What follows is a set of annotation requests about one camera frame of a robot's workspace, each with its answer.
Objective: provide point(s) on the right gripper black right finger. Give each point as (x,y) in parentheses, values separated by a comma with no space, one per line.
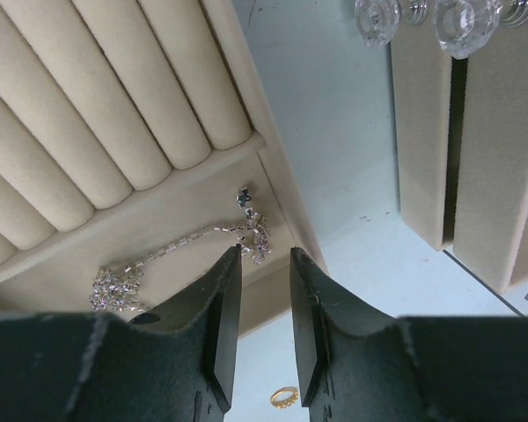
(322,309)

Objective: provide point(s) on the beige velvet ring tray drawer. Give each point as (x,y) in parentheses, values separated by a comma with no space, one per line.
(136,145)

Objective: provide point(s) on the beige jewelry box clear case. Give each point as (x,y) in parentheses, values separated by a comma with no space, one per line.
(462,141)

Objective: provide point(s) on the clear crystal box knob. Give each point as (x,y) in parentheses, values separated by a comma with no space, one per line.
(465,26)
(378,21)

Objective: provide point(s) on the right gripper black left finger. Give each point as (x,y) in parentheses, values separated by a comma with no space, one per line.
(192,373)

